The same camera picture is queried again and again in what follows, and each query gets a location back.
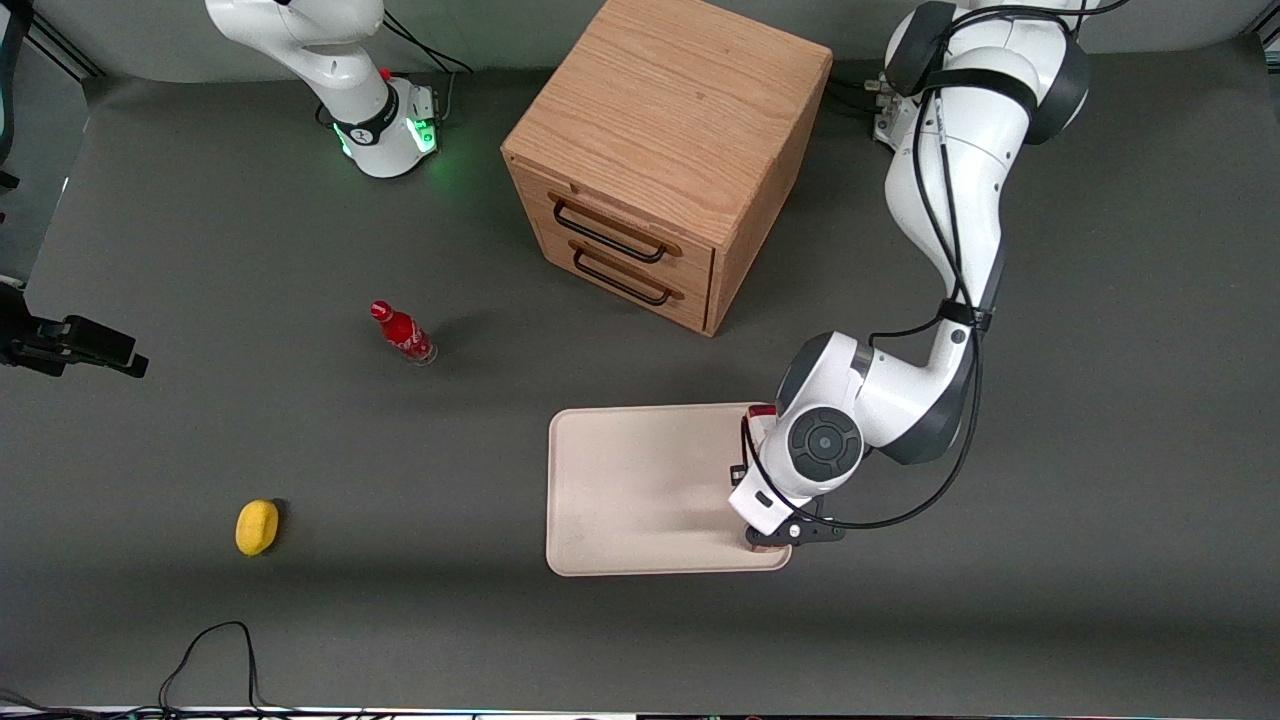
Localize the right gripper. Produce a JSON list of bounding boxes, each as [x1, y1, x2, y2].
[[0, 288, 150, 379]]

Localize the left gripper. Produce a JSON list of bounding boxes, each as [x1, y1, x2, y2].
[[728, 458, 819, 537]]

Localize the red cookie box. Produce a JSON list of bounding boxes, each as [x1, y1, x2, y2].
[[742, 403, 793, 550]]

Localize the cream rectangular tray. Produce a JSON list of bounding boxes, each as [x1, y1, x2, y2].
[[546, 402, 793, 578]]

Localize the wooden drawer front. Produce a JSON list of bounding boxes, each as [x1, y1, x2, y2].
[[535, 215, 715, 337], [508, 162, 717, 301]]

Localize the yellow lemon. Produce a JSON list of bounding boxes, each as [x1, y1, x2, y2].
[[235, 499, 282, 557]]

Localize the red cola bottle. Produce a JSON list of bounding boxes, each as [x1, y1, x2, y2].
[[369, 300, 439, 367]]

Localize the dark grey table mat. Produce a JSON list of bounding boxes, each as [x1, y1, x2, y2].
[[0, 40, 1280, 717]]

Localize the wooden drawer cabinet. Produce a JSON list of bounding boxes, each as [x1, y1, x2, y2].
[[500, 0, 834, 338]]

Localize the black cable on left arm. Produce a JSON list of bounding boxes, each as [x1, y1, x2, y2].
[[740, 0, 1131, 533]]

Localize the black metal drawer handle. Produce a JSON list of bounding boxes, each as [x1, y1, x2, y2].
[[552, 198, 669, 265], [572, 246, 673, 307]]

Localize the black hanging strap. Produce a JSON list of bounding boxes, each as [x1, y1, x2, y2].
[[0, 0, 34, 193]]

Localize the looped black cable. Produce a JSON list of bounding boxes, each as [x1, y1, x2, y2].
[[158, 621, 267, 713]]

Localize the thin black cables at table edge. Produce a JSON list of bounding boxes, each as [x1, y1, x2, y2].
[[0, 688, 371, 720]]

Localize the black cables at left arm base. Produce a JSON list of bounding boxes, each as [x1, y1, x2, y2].
[[828, 74, 893, 117]]

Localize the black cable at right arm base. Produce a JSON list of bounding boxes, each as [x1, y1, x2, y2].
[[383, 10, 477, 77]]

